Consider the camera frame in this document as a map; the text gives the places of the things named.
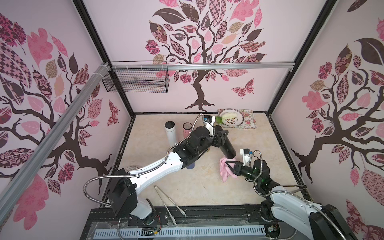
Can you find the pink towel cloth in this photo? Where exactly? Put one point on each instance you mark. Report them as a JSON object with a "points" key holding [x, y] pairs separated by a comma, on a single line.
{"points": [[223, 169]]}

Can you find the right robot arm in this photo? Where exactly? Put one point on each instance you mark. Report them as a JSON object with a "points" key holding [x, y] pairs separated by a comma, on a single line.
{"points": [[315, 221]]}

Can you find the horizontal aluminium back bar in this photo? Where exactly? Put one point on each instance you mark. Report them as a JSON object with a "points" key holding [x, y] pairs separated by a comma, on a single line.
{"points": [[220, 66]]}

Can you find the white round plate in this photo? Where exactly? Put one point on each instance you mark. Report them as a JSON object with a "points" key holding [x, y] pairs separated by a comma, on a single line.
{"points": [[230, 124]]}

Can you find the white slotted cable duct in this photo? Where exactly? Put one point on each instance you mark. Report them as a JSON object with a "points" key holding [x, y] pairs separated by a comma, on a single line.
{"points": [[180, 232]]}

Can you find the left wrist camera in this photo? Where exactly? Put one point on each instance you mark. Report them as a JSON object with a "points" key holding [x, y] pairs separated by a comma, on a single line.
{"points": [[209, 120]]}

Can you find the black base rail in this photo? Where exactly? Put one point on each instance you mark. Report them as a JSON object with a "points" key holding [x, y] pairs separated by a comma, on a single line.
{"points": [[196, 216]]}

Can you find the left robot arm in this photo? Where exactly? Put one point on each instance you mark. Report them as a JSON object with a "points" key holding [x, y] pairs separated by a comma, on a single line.
{"points": [[124, 188]]}

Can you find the blue thermos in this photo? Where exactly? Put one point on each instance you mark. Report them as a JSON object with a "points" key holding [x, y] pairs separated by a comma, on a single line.
{"points": [[191, 166]]}

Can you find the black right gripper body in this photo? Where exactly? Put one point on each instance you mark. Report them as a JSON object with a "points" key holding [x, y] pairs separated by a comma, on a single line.
{"points": [[237, 168]]}

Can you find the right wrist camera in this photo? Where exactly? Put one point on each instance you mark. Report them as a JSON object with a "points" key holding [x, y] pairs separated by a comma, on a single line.
{"points": [[247, 155]]}

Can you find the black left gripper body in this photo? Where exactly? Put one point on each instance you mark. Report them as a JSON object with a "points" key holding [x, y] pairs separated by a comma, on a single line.
{"points": [[214, 126]]}

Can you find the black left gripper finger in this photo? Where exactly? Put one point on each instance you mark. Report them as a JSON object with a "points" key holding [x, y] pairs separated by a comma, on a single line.
{"points": [[218, 142], [221, 136]]}

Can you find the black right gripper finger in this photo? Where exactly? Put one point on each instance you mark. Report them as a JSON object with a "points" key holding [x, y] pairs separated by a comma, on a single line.
{"points": [[231, 174], [233, 164]]}

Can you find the black wire basket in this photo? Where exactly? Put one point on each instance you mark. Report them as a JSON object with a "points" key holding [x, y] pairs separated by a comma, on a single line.
{"points": [[137, 77]]}

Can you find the floral rectangular tray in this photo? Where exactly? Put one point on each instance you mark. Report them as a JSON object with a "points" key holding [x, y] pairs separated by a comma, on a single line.
{"points": [[249, 121]]}

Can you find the toy napa cabbage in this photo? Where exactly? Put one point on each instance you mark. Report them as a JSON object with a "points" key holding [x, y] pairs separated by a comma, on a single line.
{"points": [[230, 117]]}

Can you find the pink thermos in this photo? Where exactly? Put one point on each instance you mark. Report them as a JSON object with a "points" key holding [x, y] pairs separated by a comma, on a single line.
{"points": [[187, 128]]}

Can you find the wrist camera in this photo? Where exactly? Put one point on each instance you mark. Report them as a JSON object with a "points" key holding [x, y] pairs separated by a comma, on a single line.
{"points": [[247, 155], [209, 120]]}

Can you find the diagonal aluminium left bar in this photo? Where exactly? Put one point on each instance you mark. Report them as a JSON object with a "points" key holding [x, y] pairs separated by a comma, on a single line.
{"points": [[27, 172]]}

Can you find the white thermos black lid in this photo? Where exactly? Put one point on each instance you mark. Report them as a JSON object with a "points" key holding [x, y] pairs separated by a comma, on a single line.
{"points": [[170, 128]]}

